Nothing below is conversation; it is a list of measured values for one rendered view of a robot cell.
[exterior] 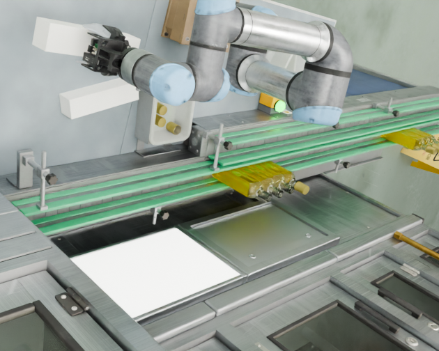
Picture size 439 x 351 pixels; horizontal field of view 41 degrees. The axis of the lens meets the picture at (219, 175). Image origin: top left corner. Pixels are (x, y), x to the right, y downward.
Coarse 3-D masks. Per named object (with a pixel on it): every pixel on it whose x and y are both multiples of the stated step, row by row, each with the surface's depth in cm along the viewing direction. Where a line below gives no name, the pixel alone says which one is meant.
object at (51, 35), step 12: (36, 24) 127; (48, 24) 123; (60, 24) 124; (72, 24) 130; (36, 36) 127; (48, 36) 124; (60, 36) 126; (72, 36) 128; (84, 36) 130; (132, 36) 141; (48, 48) 125; (60, 48) 127; (72, 48) 129; (84, 48) 131
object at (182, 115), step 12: (156, 108) 188; (168, 108) 201; (180, 108) 202; (192, 108) 199; (168, 120) 203; (180, 120) 204; (156, 132) 201; (168, 132) 203; (180, 132) 204; (156, 144) 194
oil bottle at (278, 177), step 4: (252, 164) 214; (256, 164) 215; (260, 164) 215; (264, 164) 216; (256, 168) 212; (260, 168) 212; (264, 168) 213; (268, 168) 213; (264, 172) 210; (268, 172) 210; (272, 172) 210; (276, 172) 211; (272, 176) 207; (276, 176) 208; (280, 176) 208; (276, 180) 207; (280, 180) 207; (284, 180) 209; (276, 184) 207
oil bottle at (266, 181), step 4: (240, 168) 210; (244, 168) 211; (248, 168) 211; (252, 168) 212; (248, 172) 208; (252, 172) 208; (256, 172) 209; (260, 172) 210; (252, 176) 206; (256, 176) 206; (260, 176) 206; (264, 176) 207; (268, 176) 207; (260, 180) 204; (264, 180) 204; (268, 180) 204; (272, 180) 206; (264, 184) 203; (268, 184) 203; (272, 184) 205; (264, 188) 204; (268, 192) 205
